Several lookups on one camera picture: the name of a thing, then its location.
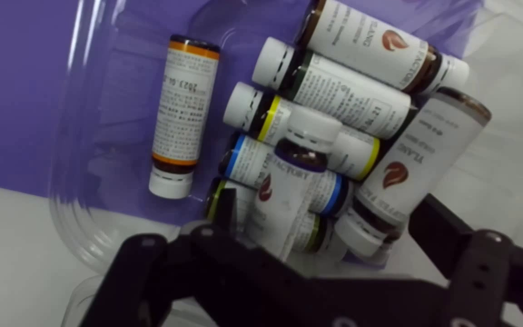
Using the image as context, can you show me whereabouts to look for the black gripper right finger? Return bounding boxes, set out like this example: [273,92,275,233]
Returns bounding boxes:
[408,193,523,327]

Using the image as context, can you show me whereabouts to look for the white bottle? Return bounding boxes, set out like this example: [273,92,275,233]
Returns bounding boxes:
[246,137,330,264]

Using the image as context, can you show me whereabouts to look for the blue purple paper sheet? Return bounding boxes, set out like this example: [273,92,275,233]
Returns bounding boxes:
[0,0,486,211]

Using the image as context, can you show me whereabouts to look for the blue band pill bottle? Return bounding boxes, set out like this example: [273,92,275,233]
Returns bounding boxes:
[219,133,351,219]

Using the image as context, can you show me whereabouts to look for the yellow band pill bottle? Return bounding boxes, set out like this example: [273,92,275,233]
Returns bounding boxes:
[221,82,382,182]

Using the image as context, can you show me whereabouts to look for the orange band pill bottle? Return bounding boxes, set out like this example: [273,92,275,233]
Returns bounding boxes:
[146,33,223,202]

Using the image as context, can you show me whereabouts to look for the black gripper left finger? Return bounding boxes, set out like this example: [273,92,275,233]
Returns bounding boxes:
[77,188,257,327]

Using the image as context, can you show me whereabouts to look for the olive band pill bottle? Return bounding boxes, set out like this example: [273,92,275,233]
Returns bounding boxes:
[204,177,339,255]

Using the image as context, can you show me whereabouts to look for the brown red-logo pill bottle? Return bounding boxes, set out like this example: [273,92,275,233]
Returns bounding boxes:
[297,0,471,99]
[333,86,493,264]

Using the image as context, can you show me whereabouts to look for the green band pill bottle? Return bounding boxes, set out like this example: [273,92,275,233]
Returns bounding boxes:
[250,37,419,142]

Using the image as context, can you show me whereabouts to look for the colourless plastic bowl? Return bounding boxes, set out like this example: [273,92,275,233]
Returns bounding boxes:
[46,0,523,327]

